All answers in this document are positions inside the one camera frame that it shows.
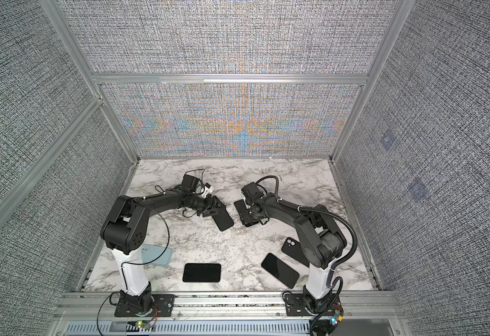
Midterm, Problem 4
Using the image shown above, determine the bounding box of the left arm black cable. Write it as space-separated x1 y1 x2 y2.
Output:
96 169 212 336

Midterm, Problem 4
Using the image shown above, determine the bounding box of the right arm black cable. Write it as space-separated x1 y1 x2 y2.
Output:
255 175 358 336

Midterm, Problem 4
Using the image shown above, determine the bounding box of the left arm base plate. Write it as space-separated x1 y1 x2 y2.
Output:
114 294 176 318

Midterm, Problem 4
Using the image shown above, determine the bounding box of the light blue phone case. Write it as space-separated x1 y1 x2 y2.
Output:
141 244 174 267

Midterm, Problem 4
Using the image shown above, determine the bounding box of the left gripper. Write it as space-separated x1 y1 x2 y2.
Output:
189 194 226 217

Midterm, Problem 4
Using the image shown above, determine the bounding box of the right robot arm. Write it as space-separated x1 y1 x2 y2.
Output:
234 193 347 314

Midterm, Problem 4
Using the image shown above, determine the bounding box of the black phone case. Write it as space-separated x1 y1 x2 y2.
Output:
281 237 309 267
234 200 259 227

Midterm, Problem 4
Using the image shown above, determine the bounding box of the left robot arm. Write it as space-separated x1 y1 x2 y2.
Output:
100 189 235 317

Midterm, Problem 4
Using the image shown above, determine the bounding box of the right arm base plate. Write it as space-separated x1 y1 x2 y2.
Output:
282 291 344 317

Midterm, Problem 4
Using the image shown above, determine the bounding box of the black smartphone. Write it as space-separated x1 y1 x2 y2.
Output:
211 207 235 232
261 253 299 289
183 263 222 283

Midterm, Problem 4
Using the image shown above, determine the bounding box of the aluminium front rail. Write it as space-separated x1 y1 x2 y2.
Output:
47 291 412 335

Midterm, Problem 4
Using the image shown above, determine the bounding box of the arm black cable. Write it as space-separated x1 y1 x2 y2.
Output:
255 175 358 336
96 169 212 336

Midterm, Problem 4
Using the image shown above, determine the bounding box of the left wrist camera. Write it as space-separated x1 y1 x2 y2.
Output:
181 174 205 195

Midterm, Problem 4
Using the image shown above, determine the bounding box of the aluminium frame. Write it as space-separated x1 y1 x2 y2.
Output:
0 1 402 305

